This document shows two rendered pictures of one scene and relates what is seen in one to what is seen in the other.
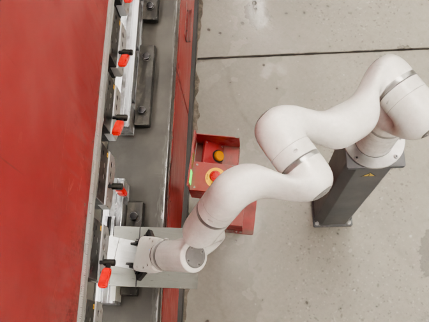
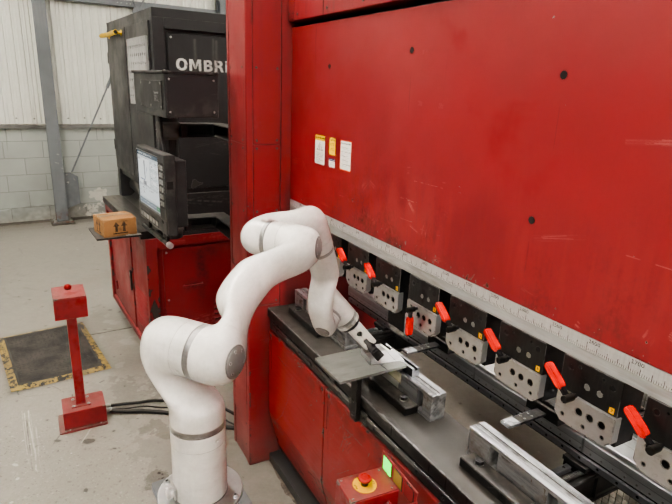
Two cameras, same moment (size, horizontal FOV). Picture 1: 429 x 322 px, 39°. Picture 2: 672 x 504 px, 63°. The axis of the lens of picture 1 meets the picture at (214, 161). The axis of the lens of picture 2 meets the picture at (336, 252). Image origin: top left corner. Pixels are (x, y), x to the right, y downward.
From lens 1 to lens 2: 201 cm
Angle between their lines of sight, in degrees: 86
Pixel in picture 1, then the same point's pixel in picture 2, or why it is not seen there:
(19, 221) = (393, 115)
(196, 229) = not seen: hidden behind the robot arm
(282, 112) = (304, 233)
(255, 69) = not seen: outside the picture
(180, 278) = (331, 358)
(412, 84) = (188, 325)
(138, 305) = not seen: hidden behind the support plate
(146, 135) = (455, 458)
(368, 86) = (237, 302)
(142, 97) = (492, 474)
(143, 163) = (434, 439)
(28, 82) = (441, 105)
